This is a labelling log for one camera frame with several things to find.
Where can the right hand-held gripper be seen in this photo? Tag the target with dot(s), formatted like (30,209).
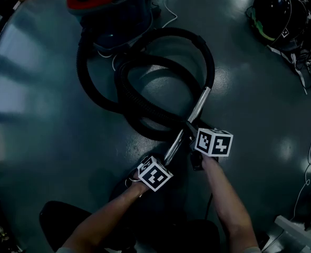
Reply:
(213,142)

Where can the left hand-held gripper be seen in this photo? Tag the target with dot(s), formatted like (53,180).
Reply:
(154,174)

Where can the silver metal vacuum wand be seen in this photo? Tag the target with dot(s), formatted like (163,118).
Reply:
(200,101)

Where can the person's left forearm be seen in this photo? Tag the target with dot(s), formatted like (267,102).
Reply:
(105,215)

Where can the person's right forearm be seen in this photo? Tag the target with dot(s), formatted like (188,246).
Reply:
(226,202)

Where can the person's black trousers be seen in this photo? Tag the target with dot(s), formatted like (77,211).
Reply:
(66,220)

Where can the white desk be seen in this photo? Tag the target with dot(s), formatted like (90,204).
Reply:
(290,227)

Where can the black helmet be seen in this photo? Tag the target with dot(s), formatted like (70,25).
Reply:
(271,7)
(300,17)

